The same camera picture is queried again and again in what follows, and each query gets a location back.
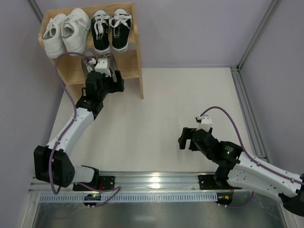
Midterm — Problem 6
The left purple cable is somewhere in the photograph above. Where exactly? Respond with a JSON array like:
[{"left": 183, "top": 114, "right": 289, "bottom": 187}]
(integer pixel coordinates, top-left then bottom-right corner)
[{"left": 50, "top": 51, "right": 122, "bottom": 207}]

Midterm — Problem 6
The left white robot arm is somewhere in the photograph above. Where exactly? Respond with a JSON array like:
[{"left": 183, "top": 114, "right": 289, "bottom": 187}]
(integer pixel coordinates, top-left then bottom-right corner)
[{"left": 34, "top": 70, "right": 124, "bottom": 188}]

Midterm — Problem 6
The purple cable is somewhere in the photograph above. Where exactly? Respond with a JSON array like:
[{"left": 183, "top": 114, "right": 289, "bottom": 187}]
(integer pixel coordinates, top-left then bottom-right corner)
[
  {"left": 50, "top": 51, "right": 122, "bottom": 207},
  {"left": 199, "top": 105, "right": 304, "bottom": 209}
]

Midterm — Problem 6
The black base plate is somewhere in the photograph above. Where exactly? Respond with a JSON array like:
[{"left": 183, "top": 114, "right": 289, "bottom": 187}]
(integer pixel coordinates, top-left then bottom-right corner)
[
  {"left": 198, "top": 174, "right": 230, "bottom": 190},
  {"left": 73, "top": 175, "right": 115, "bottom": 191}
]

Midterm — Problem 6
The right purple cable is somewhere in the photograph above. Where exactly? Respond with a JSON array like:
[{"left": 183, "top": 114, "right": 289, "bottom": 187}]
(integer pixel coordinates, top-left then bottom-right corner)
[{"left": 199, "top": 105, "right": 304, "bottom": 209}]

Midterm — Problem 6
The right aluminium frame rail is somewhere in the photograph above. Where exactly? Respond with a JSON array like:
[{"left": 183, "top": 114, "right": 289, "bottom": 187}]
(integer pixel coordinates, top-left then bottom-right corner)
[{"left": 230, "top": 67, "right": 268, "bottom": 162}]

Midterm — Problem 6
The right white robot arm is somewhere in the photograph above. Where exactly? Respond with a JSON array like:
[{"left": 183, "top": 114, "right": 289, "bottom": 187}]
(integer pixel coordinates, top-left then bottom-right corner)
[{"left": 178, "top": 127, "right": 304, "bottom": 217}]

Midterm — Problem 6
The corner aluminium post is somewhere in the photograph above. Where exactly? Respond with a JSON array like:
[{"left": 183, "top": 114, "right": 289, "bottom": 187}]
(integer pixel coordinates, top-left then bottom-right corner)
[
  {"left": 237, "top": 0, "right": 282, "bottom": 70},
  {"left": 27, "top": 0, "right": 44, "bottom": 23}
]

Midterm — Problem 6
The left corner aluminium post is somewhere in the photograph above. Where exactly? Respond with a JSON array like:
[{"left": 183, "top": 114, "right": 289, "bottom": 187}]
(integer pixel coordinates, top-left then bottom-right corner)
[{"left": 27, "top": 0, "right": 44, "bottom": 23}]

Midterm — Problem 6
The grey canvas sneaker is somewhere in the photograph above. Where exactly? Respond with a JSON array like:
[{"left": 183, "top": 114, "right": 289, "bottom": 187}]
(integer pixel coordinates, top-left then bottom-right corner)
[
  {"left": 81, "top": 51, "right": 97, "bottom": 78},
  {"left": 98, "top": 52, "right": 117, "bottom": 74}
]

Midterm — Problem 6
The grey slotted cable duct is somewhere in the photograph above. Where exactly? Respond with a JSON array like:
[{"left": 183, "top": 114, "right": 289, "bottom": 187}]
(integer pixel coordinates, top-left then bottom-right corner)
[{"left": 39, "top": 192, "right": 218, "bottom": 203}]

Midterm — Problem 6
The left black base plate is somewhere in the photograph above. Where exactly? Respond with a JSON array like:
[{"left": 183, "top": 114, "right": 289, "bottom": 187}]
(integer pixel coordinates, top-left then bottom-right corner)
[{"left": 73, "top": 175, "right": 115, "bottom": 191}]

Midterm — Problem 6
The right corner aluminium post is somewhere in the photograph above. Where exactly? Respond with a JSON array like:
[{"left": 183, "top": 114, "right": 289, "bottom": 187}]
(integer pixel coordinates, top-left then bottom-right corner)
[{"left": 237, "top": 0, "right": 282, "bottom": 70}]

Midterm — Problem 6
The black canvas sneaker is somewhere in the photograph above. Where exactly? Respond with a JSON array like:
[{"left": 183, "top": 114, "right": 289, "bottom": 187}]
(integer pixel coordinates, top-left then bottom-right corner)
[
  {"left": 91, "top": 9, "right": 110, "bottom": 55},
  {"left": 110, "top": 8, "right": 133, "bottom": 53}
]

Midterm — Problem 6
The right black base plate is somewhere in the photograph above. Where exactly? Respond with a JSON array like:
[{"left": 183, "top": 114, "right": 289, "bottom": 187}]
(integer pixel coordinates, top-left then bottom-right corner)
[{"left": 198, "top": 174, "right": 230, "bottom": 190}]

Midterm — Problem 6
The aluminium mounting rail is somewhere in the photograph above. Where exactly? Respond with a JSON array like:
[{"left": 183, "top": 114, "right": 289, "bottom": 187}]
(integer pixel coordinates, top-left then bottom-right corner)
[{"left": 28, "top": 171, "right": 238, "bottom": 194}]

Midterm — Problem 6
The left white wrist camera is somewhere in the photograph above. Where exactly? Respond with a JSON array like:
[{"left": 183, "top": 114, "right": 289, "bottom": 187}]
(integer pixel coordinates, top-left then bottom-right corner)
[{"left": 88, "top": 58, "right": 112, "bottom": 77}]

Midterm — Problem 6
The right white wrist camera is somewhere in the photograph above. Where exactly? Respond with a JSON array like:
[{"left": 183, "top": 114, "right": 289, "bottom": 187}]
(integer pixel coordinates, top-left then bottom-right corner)
[{"left": 195, "top": 114, "right": 212, "bottom": 132}]

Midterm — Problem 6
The white sneaker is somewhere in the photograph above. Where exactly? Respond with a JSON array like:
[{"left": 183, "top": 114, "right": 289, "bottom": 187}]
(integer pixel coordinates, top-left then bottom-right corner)
[
  {"left": 61, "top": 8, "right": 91, "bottom": 54},
  {"left": 42, "top": 13, "right": 67, "bottom": 59}
]

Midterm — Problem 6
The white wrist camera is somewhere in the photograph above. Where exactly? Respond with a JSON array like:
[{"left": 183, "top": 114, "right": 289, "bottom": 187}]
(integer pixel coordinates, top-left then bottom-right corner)
[
  {"left": 195, "top": 114, "right": 212, "bottom": 132},
  {"left": 88, "top": 58, "right": 112, "bottom": 77}
]

